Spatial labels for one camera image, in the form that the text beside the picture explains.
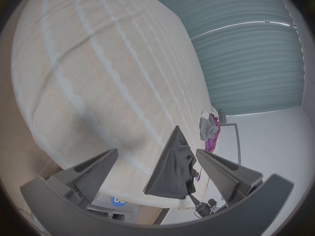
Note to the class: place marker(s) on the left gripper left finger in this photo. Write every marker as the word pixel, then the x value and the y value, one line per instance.
pixel 91 181

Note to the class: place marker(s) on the white printed pillow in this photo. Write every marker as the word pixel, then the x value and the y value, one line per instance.
pixel 214 110

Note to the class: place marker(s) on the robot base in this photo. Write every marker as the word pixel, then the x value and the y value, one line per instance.
pixel 118 203

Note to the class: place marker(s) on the black T-shirt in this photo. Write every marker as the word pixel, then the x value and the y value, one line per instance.
pixel 172 171

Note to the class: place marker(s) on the purple satin garment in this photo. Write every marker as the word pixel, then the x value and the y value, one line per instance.
pixel 213 141

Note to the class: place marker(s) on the white garment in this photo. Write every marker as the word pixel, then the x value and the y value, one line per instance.
pixel 204 114

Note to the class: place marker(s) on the grey bedside table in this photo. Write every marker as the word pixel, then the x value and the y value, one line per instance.
pixel 222 116

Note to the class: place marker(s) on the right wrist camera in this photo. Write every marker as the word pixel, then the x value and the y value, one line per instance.
pixel 212 203

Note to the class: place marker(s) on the blue-green curtain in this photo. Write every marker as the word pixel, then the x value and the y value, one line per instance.
pixel 221 6
pixel 251 70

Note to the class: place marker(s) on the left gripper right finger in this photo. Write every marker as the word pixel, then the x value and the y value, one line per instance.
pixel 221 178

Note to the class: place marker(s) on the grey garment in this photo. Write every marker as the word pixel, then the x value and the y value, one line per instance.
pixel 206 129

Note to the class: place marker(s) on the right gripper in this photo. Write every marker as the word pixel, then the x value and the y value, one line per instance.
pixel 203 209

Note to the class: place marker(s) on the bed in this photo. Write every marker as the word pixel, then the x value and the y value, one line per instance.
pixel 110 70

